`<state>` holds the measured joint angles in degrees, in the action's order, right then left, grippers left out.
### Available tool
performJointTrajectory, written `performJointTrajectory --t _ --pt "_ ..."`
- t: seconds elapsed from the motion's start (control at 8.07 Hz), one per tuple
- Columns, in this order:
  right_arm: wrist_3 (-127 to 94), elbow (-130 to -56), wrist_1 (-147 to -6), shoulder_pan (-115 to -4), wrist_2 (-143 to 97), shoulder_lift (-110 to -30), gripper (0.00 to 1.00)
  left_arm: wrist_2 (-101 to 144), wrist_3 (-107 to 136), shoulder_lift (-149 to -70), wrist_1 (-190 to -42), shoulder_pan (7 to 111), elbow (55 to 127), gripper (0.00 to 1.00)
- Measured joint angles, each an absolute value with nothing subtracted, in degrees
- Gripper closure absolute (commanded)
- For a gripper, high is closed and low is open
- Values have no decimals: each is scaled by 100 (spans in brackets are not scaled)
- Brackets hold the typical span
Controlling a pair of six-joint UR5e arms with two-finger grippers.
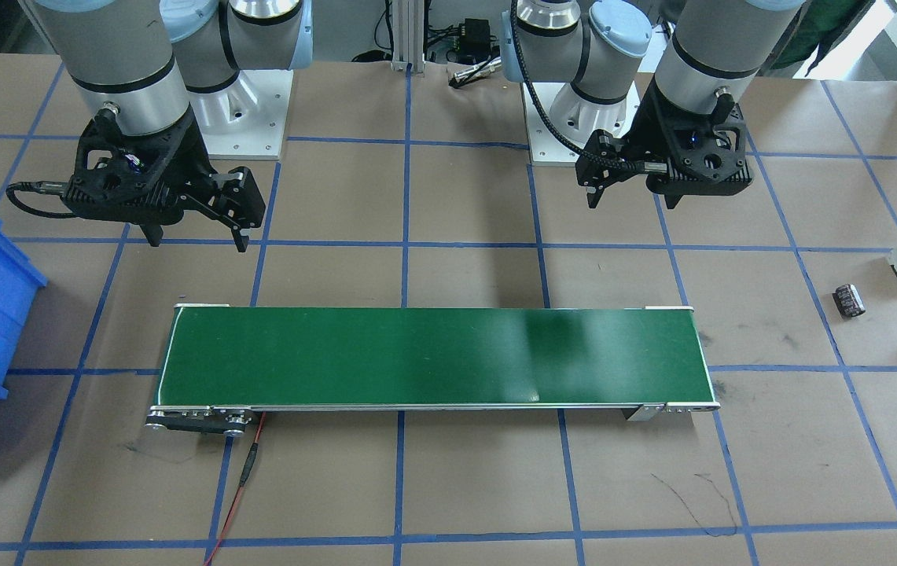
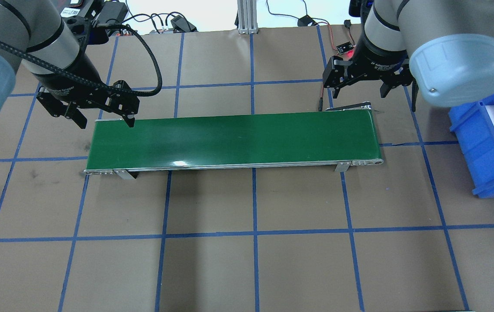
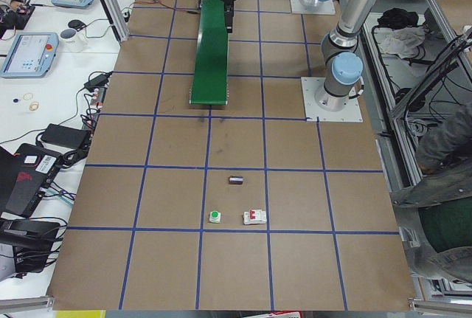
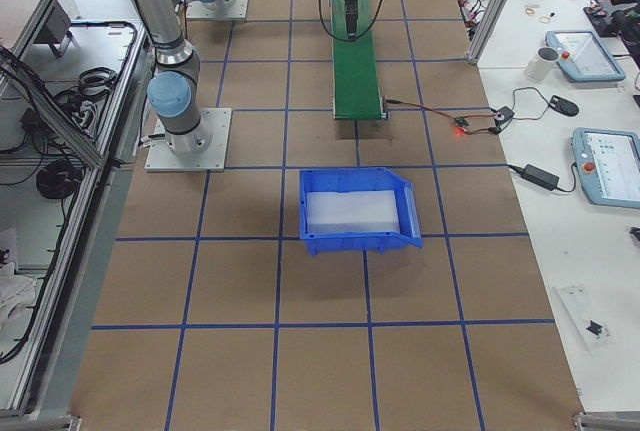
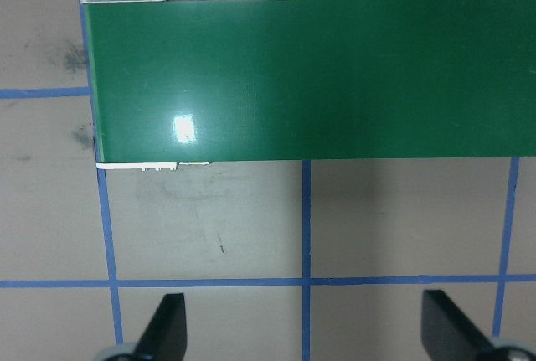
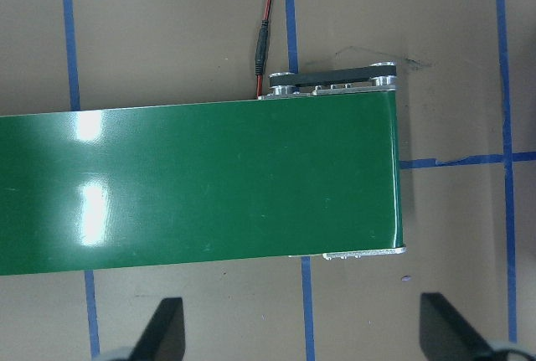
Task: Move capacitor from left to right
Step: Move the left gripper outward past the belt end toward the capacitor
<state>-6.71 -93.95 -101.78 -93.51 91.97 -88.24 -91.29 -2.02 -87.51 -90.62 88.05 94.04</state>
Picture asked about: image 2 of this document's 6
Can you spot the blue plastic bin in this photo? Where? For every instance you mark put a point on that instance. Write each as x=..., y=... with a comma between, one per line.
x=475, y=133

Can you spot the small sensor circuit board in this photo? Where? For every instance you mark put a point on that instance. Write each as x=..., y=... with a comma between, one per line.
x=346, y=49

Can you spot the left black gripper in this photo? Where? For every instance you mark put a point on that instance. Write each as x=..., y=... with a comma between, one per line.
x=70, y=78

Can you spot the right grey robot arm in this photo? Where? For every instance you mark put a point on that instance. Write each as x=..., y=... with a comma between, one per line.
x=444, y=49

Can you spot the aluminium frame post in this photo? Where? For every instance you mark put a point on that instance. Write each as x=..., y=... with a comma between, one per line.
x=247, y=17

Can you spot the green conveyor belt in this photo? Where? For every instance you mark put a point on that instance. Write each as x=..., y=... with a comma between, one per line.
x=343, y=138

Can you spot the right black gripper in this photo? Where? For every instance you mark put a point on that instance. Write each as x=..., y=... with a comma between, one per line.
x=379, y=60

